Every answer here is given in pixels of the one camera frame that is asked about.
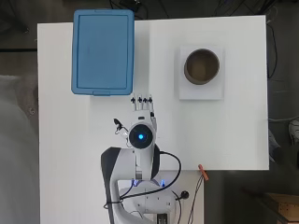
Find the black round knob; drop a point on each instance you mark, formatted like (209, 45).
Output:
(184, 194)

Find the white seven-joint robot arm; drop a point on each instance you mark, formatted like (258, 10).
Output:
(144, 161)

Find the person's foot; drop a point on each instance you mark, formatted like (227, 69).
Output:
(274, 146)
(294, 130)

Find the blue plastic lid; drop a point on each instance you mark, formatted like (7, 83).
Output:
(102, 51)

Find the brown round tub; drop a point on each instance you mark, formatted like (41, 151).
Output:
(190, 77)

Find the white flat box stand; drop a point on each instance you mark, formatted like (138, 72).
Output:
(201, 92)

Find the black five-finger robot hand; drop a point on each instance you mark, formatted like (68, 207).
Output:
(142, 109)

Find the orange clamp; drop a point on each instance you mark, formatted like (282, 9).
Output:
(203, 172)

